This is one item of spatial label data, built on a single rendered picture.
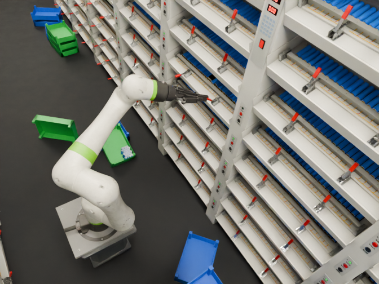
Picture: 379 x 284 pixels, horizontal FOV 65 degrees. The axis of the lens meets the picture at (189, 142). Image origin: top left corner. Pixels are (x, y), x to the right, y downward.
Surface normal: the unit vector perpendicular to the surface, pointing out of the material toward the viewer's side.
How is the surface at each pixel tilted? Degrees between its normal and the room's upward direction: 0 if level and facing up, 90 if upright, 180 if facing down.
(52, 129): 90
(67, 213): 2
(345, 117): 21
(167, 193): 0
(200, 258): 0
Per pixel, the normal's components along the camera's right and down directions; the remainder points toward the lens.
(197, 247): 0.09, -0.66
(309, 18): -0.21, -0.49
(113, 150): 0.26, -0.40
